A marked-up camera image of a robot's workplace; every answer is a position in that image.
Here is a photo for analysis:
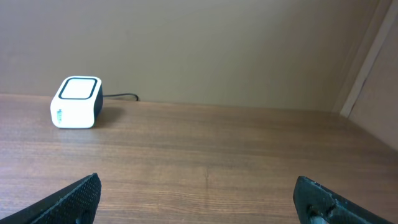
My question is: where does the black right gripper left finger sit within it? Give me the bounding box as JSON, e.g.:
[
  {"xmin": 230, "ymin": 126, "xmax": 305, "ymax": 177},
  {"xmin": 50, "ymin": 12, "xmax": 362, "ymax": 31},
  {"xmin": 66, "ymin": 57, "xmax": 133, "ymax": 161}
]
[{"xmin": 1, "ymin": 173, "xmax": 101, "ymax": 224}]

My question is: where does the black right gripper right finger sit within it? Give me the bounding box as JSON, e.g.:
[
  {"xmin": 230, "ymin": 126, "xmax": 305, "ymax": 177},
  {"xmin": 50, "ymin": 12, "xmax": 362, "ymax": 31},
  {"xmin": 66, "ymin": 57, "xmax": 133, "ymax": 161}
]
[{"xmin": 293, "ymin": 176, "xmax": 391, "ymax": 224}]

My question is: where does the white barcode scanner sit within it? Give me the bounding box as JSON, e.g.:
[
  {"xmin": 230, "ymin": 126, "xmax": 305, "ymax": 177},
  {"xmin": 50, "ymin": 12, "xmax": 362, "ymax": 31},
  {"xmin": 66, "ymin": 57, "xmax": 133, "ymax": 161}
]
[{"xmin": 50, "ymin": 76, "xmax": 104, "ymax": 129}]

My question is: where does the black scanner cable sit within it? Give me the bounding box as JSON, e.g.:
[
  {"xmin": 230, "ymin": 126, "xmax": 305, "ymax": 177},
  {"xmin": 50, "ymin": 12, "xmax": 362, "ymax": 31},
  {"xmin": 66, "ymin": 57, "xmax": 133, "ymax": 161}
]
[{"xmin": 102, "ymin": 93, "xmax": 140, "ymax": 102}]

